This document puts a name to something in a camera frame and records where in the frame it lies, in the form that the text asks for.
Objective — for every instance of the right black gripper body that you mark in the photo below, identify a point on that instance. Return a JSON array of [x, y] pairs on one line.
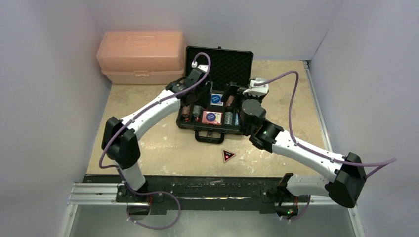
[[234, 90]]

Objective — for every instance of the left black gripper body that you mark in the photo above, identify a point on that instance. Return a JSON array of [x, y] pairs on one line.
[[203, 95]]

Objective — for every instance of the brown poker chip stack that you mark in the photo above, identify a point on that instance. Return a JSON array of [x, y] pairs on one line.
[[229, 102]]

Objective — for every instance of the grey poker chip stack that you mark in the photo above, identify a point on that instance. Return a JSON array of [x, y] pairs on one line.
[[228, 119]]

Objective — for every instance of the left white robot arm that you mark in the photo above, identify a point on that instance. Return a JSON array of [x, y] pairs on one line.
[[121, 136]]

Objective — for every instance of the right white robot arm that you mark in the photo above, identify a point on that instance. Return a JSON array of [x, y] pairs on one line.
[[342, 177]]

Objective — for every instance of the black poker set case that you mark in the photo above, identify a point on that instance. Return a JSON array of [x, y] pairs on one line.
[[226, 66]]

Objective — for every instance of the green chip stack in case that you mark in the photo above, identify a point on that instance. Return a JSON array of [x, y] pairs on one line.
[[196, 112]]

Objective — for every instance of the blue card deck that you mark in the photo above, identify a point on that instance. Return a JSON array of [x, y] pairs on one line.
[[216, 99]]

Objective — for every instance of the brown lower chip stack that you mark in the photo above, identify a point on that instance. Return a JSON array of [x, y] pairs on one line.
[[185, 112]]

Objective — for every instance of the red card deck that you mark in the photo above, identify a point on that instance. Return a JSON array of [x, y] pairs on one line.
[[213, 118]]

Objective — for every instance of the light blue chip stack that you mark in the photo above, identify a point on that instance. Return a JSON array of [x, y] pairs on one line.
[[236, 120]]

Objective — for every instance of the pink plastic storage box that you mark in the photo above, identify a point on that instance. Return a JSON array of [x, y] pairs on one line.
[[142, 57]]

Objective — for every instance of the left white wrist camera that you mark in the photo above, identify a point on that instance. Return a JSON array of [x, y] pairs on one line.
[[203, 68]]

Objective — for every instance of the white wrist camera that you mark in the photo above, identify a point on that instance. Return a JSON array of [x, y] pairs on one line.
[[203, 68], [257, 85]]

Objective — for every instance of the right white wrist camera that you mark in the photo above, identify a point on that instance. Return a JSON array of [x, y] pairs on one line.
[[257, 85]]

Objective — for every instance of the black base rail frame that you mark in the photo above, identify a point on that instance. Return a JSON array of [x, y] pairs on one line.
[[163, 193]]

